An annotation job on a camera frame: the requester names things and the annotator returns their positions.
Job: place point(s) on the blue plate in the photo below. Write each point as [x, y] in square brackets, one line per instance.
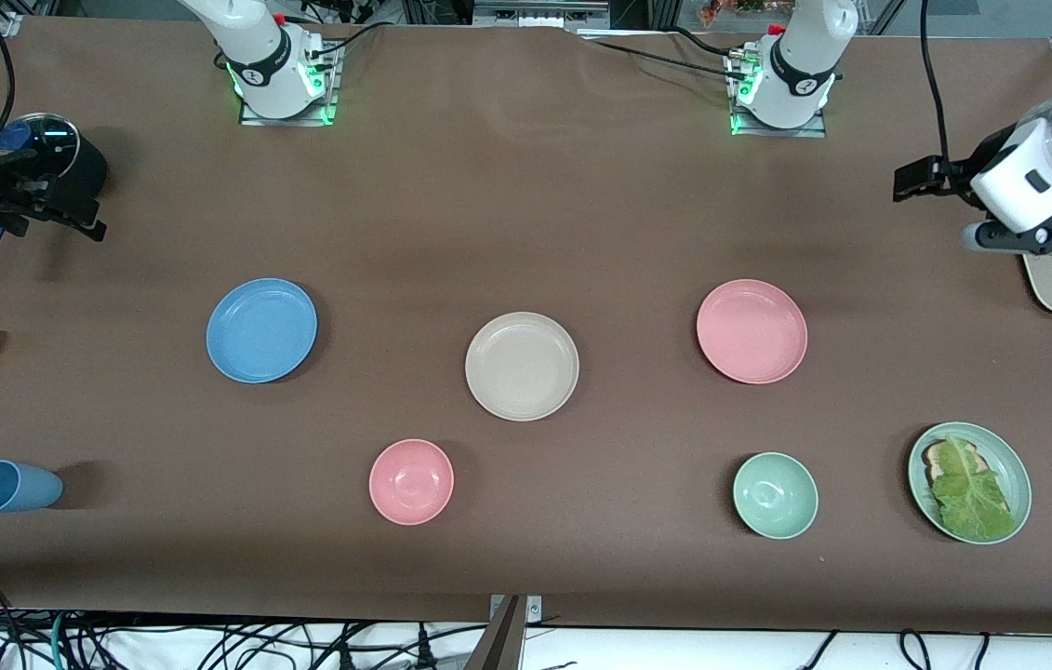
[260, 330]

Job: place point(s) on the pink plate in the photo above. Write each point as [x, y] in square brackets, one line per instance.
[752, 331]

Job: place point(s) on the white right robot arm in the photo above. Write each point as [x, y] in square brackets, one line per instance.
[260, 56]

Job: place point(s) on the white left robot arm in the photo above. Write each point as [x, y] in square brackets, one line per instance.
[805, 56]

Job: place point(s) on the dark blue saucepan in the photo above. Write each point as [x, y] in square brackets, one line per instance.
[90, 172]

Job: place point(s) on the glass lid with blue knob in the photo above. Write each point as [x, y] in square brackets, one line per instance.
[56, 140]

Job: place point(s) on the orange flower decoration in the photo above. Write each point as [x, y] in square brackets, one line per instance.
[744, 9]

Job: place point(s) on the blue plastic cup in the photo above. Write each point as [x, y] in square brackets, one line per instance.
[14, 487]

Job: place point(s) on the toasted bread slice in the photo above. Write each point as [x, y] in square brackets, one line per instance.
[935, 458]

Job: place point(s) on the mint green plate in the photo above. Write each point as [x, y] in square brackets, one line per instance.
[1014, 465]

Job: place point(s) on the green lettuce leaf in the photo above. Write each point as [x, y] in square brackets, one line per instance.
[972, 498]

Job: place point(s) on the mint green bowl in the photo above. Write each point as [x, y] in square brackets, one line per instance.
[775, 495]

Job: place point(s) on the brown table cover cloth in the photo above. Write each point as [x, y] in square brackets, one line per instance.
[526, 186]

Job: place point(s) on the grey metal box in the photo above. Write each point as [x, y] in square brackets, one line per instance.
[539, 13]

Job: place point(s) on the pink bowl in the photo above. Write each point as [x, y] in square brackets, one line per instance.
[411, 482]

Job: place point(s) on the beige plate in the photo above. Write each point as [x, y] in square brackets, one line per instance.
[522, 366]

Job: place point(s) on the metal edge bracket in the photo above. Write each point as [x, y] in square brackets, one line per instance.
[535, 609]

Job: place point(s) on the dark camera stand post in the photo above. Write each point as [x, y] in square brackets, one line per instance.
[499, 642]

